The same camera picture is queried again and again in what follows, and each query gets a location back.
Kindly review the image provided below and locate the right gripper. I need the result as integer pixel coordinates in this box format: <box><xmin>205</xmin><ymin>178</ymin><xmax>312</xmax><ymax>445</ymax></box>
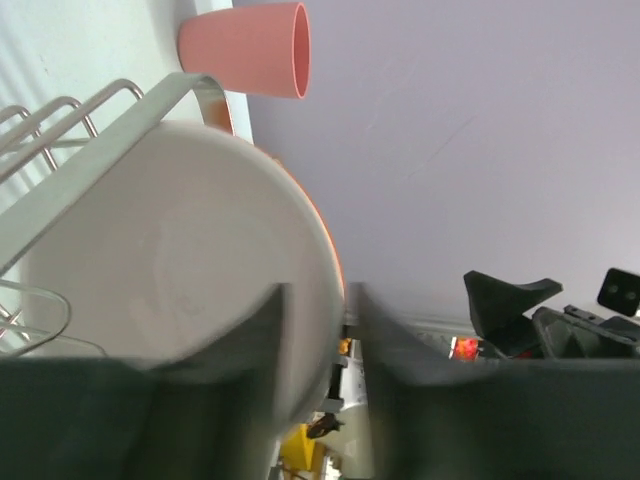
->
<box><xmin>463</xmin><ymin>270</ymin><xmax>639</xmax><ymax>360</ymax></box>

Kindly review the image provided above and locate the orange white bowl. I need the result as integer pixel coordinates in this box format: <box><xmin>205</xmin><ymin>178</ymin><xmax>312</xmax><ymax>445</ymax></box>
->
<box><xmin>21</xmin><ymin>121</ymin><xmax>345</xmax><ymax>428</ymax></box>

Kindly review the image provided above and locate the pink plastic cup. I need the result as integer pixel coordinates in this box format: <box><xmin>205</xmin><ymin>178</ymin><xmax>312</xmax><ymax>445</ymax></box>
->
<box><xmin>177</xmin><ymin>2</ymin><xmax>311</xmax><ymax>99</ymax></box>

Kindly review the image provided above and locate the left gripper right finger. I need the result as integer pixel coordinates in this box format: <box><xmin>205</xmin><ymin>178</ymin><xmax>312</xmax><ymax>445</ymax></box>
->
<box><xmin>352</xmin><ymin>284</ymin><xmax>639</xmax><ymax>479</ymax></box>

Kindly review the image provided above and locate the metal wire dish rack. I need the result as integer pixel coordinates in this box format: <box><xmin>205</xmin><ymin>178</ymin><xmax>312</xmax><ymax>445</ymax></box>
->
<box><xmin>0</xmin><ymin>72</ymin><xmax>236</xmax><ymax>359</ymax></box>

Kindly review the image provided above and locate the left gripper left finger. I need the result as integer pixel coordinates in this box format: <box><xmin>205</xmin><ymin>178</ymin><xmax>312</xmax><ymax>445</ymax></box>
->
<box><xmin>1</xmin><ymin>284</ymin><xmax>288</xmax><ymax>479</ymax></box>

